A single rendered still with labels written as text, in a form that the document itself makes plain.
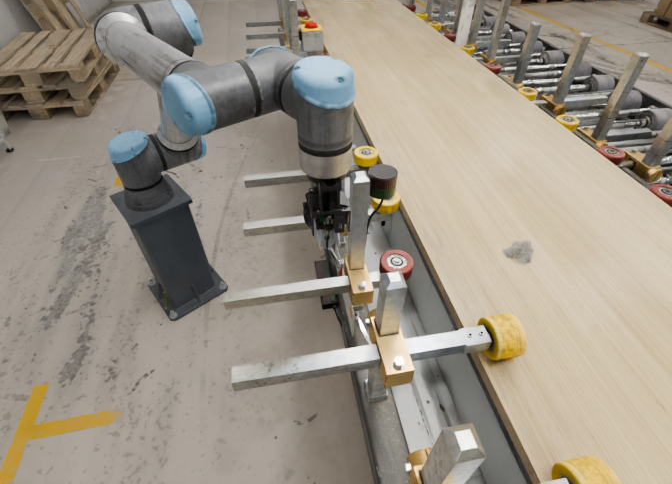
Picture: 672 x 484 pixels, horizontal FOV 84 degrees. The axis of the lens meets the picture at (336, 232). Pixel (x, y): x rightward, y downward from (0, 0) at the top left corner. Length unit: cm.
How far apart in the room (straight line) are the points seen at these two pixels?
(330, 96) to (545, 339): 63
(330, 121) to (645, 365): 74
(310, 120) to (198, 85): 17
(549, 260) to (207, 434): 136
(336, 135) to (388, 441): 64
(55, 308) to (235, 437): 119
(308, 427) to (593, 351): 110
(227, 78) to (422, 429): 85
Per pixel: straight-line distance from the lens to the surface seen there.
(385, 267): 89
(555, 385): 83
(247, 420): 171
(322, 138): 58
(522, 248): 102
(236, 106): 62
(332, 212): 66
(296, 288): 90
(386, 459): 90
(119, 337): 210
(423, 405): 104
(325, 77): 56
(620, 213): 130
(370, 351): 69
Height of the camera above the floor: 156
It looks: 43 degrees down
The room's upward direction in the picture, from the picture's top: straight up
